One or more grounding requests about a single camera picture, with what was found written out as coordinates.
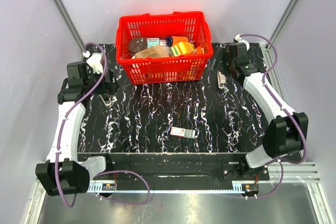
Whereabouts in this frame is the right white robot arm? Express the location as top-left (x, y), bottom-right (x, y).
top-left (214, 42), bottom-right (309, 180)

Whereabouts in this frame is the teal white small box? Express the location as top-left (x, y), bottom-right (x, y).
top-left (146, 37), bottom-right (160, 48)

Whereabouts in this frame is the red white staple box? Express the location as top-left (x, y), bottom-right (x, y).
top-left (171, 127), bottom-right (196, 138)

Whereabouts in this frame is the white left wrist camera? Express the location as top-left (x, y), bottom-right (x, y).
top-left (82, 51), bottom-right (104, 74)

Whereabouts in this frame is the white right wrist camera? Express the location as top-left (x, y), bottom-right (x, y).
top-left (234, 34), bottom-right (250, 51)

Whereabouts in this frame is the red plastic shopping basket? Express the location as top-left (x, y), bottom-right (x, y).
top-left (115, 11), bottom-right (214, 85)

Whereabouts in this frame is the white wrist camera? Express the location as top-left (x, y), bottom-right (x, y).
top-left (82, 51), bottom-right (104, 74)
top-left (234, 34), bottom-right (250, 51)

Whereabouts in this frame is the white stapler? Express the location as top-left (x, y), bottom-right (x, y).
top-left (217, 71), bottom-right (226, 90)

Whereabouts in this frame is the orange bottle blue cap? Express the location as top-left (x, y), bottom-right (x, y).
top-left (166, 36), bottom-right (189, 47)

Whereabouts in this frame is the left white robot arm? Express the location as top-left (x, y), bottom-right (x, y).
top-left (35, 60), bottom-right (119, 196)

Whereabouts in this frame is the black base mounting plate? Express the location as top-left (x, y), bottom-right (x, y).
top-left (78, 153), bottom-right (270, 182)

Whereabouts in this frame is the yellow green snack pack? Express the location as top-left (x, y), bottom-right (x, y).
top-left (170, 42), bottom-right (195, 57)

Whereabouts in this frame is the brown cardboard packet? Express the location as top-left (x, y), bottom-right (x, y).
top-left (135, 45), bottom-right (170, 59)

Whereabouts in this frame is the orange snack packet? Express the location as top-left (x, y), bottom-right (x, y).
top-left (193, 46), bottom-right (204, 54)

